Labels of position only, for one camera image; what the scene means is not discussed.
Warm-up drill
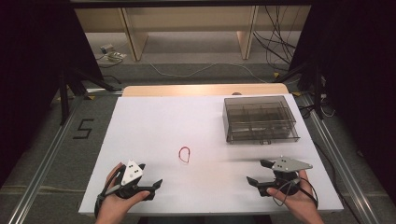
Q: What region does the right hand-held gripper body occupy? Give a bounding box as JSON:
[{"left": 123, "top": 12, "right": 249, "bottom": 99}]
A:
[{"left": 258, "top": 156, "right": 314, "bottom": 197}]

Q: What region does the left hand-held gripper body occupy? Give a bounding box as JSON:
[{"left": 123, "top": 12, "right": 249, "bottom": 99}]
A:
[{"left": 115, "top": 160, "right": 157, "bottom": 201}]

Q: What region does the person's left hand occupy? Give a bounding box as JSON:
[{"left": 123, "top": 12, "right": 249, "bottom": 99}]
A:
[{"left": 94, "top": 162, "right": 151, "bottom": 224}]

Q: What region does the person's right hand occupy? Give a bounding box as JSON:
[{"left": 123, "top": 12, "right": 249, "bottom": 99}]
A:
[{"left": 266, "top": 170, "right": 325, "bottom": 224}]

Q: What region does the clear grey drawer box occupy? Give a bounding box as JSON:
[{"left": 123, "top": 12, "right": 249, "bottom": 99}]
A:
[{"left": 221, "top": 94, "right": 301, "bottom": 146}]

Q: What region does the red rubber band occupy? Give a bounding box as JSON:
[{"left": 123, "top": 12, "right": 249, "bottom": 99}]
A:
[{"left": 177, "top": 146, "right": 191, "bottom": 164}]

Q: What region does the white table sheet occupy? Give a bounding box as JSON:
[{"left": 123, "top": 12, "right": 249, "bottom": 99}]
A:
[{"left": 78, "top": 93, "right": 345, "bottom": 217}]

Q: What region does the black metal stand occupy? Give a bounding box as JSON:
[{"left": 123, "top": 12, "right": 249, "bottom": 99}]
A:
[
  {"left": 275, "top": 61, "right": 327, "bottom": 121},
  {"left": 57, "top": 65, "right": 123, "bottom": 126}
]

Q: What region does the dark curtain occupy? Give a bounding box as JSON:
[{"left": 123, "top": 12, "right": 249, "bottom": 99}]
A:
[
  {"left": 0, "top": 0, "right": 106, "bottom": 188},
  {"left": 288, "top": 0, "right": 396, "bottom": 200}
]

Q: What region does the light wooden desk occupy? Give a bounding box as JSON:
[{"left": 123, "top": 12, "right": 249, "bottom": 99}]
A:
[{"left": 74, "top": 5, "right": 312, "bottom": 63}]

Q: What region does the left hand-held gripper cable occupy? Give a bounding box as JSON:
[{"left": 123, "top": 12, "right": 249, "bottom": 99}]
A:
[{"left": 93, "top": 169, "right": 123, "bottom": 218}]

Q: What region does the hand-held gripper cable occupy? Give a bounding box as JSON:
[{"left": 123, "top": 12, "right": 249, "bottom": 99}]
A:
[
  {"left": 272, "top": 177, "right": 319, "bottom": 209},
  {"left": 93, "top": 169, "right": 123, "bottom": 218}
]

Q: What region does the right hand-held gripper cable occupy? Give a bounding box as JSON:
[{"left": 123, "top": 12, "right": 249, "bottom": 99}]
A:
[{"left": 272, "top": 177, "right": 319, "bottom": 209}]

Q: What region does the black floor cable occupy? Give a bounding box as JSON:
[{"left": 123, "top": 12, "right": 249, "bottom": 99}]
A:
[{"left": 312, "top": 141, "right": 363, "bottom": 224}]

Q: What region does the aluminium floor rail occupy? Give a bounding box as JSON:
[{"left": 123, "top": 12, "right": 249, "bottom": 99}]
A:
[
  {"left": 299, "top": 92, "right": 381, "bottom": 224},
  {"left": 6, "top": 95, "right": 87, "bottom": 224}
]

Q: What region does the white floor cable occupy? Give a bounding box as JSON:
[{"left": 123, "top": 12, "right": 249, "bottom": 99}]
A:
[{"left": 148, "top": 62, "right": 269, "bottom": 84}]

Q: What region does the coiled white cable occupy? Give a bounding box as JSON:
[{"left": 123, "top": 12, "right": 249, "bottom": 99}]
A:
[{"left": 96, "top": 51, "right": 128, "bottom": 69}]

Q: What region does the bundle of black cables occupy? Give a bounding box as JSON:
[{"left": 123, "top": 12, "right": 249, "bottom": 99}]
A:
[{"left": 252, "top": 5, "right": 297, "bottom": 73}]

